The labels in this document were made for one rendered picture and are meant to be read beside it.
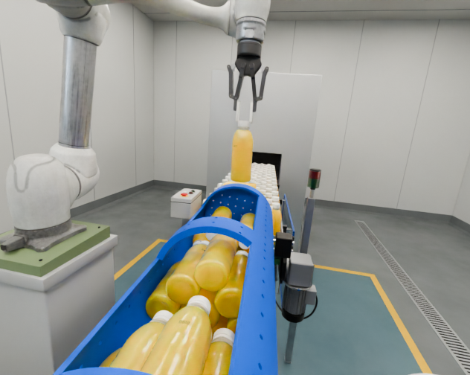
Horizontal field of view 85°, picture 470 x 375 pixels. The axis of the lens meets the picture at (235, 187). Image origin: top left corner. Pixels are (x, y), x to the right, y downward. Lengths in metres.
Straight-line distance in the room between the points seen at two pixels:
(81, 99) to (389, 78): 5.09
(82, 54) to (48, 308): 0.82
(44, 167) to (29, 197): 0.10
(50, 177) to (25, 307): 0.39
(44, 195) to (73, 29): 0.54
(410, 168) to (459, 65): 1.81
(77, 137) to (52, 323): 0.62
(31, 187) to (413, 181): 5.59
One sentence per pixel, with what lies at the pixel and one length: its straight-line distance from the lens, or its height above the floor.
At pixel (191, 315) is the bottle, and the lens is 0.40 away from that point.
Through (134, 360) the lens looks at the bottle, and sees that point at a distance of 0.41.
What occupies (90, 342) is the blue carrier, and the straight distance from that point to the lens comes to 0.47.
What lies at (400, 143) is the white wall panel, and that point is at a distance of 5.61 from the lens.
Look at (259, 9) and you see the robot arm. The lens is 0.89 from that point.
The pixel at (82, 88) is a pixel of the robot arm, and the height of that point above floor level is 1.54.
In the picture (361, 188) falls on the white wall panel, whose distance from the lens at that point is 5.54.
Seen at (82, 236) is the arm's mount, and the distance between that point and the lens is 1.04.
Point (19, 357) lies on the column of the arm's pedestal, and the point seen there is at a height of 0.69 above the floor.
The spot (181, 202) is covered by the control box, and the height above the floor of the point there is 1.08.
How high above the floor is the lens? 1.45
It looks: 13 degrees down
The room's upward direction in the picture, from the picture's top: 4 degrees clockwise
